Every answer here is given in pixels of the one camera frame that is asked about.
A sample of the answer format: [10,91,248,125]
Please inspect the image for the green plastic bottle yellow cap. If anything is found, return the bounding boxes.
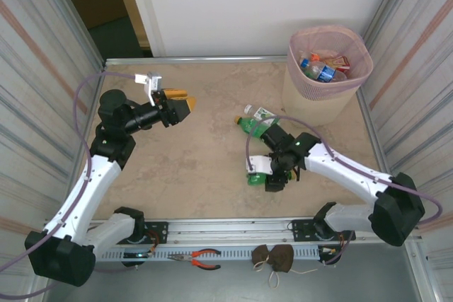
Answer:
[246,170,302,187]
[234,115,280,140]

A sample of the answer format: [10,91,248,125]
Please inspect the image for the lime drink bottle white label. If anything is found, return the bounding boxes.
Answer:
[243,104,280,122]

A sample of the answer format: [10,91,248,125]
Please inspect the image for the clear Pepsi bottle blue cap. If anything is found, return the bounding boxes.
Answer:
[299,59,348,83]

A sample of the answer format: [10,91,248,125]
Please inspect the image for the red gold label bottle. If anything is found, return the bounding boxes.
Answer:
[327,54,351,76]

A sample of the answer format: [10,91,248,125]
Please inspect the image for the beige mesh waste bin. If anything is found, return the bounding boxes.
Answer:
[282,25,374,127]

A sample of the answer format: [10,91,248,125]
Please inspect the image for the pink plastic bin liner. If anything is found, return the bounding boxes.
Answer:
[287,25,374,102]

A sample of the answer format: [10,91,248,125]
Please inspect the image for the brown cloth pouch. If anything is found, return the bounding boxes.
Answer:
[267,244,319,289]
[251,244,273,273]

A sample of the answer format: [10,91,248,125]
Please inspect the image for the small electronics board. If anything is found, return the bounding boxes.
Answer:
[122,250,156,261]
[317,245,343,265]

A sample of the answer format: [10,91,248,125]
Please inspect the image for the striped side panel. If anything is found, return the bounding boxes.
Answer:
[0,0,105,271]

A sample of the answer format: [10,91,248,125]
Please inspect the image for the grey metal shelf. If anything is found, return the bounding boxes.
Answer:
[28,261,440,302]

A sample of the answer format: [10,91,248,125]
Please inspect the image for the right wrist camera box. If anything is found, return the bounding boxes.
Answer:
[246,155,273,175]

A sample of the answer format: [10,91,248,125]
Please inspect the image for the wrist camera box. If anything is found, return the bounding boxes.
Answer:
[246,155,273,175]
[134,71,164,108]

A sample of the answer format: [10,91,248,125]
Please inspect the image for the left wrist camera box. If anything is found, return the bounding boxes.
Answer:
[134,71,164,108]

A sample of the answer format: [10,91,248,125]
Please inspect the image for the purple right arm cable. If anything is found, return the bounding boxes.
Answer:
[246,115,443,267]

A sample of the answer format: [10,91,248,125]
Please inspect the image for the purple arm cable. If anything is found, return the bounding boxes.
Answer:
[0,71,139,299]
[246,115,443,267]

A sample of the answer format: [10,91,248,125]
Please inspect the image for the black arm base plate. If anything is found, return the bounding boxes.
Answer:
[105,221,170,245]
[290,217,357,243]

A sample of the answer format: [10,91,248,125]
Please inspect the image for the wide aluminium base rail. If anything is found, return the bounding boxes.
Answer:
[42,217,424,248]

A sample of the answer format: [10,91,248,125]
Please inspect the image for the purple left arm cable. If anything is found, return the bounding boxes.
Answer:
[0,71,139,299]

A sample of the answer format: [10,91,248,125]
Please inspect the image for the slotted grey cable duct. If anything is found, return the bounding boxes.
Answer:
[95,247,343,262]

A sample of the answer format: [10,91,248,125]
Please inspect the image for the aluminium side frame rail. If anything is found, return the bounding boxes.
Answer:
[355,88,394,179]
[63,63,108,220]

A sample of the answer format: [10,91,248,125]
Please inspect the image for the beige door frame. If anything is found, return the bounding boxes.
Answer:
[108,0,154,49]

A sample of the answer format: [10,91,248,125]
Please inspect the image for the orange handled pliers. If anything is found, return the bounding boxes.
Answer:
[166,248,222,270]

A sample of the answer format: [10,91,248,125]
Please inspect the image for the aluminium corner post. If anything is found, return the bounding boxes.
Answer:
[359,0,414,52]
[35,0,107,66]

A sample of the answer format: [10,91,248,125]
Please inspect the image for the right robot arm with camera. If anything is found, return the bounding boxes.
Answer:
[355,0,453,271]

